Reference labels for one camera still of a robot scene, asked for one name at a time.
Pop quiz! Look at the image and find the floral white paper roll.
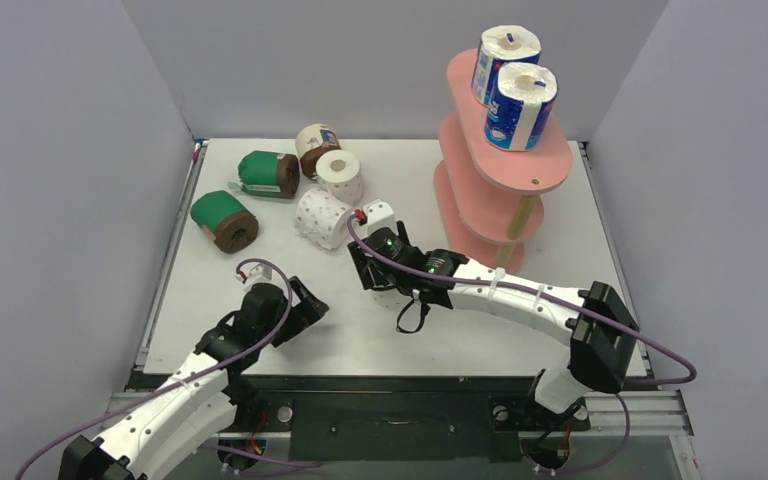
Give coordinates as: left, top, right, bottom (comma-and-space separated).
293, 188, 354, 250

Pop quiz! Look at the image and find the pink three-tier shelf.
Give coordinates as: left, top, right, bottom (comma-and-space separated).
433, 49, 573, 272

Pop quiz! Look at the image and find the blue paper roll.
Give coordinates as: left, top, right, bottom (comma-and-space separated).
471, 25, 542, 106

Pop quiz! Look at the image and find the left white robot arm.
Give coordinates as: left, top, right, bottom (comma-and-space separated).
58, 277, 330, 479

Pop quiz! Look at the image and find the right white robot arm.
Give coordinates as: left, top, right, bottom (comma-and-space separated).
348, 217, 639, 427

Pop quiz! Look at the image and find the near green brown roll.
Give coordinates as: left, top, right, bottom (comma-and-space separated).
190, 190, 260, 254

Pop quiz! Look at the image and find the green brown roll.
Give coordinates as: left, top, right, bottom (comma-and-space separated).
227, 150, 300, 199
190, 190, 260, 254

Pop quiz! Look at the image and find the upright floral paper roll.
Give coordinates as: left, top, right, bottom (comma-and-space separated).
316, 149, 364, 206

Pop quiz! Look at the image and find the far green brown roll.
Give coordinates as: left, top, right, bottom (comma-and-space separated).
227, 150, 300, 199

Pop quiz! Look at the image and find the beige brown paper roll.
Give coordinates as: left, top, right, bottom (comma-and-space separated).
294, 123, 341, 180

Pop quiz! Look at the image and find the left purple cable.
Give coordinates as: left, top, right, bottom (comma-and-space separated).
14, 258, 322, 480

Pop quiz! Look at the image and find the purple cable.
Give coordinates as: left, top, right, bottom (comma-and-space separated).
14, 258, 322, 480
346, 211, 698, 477

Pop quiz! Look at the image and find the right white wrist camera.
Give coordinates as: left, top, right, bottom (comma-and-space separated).
355, 199, 398, 239

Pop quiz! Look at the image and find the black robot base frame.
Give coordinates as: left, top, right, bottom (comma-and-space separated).
208, 376, 590, 474

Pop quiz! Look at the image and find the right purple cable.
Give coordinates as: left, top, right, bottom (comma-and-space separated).
346, 211, 698, 477

